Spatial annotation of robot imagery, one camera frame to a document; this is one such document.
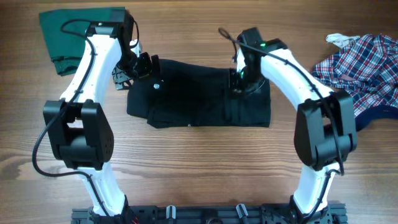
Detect black t-shirt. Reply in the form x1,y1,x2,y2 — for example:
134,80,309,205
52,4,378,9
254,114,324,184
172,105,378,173
126,59,271,128

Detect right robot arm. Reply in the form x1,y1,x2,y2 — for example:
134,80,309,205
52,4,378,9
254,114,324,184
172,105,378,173
218,27,358,223

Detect small white cloth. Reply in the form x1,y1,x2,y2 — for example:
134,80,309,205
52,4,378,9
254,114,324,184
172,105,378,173
325,33,361,49

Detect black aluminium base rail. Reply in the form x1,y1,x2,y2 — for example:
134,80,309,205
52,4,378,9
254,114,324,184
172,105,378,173
70,203,348,224

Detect red plaid shirt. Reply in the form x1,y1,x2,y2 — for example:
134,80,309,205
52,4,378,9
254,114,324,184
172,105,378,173
312,34,397,131

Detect folded green cloth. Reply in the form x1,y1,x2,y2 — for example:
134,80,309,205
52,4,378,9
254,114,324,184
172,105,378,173
39,7,125,76

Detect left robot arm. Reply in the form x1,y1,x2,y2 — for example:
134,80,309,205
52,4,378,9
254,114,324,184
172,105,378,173
32,9,160,223

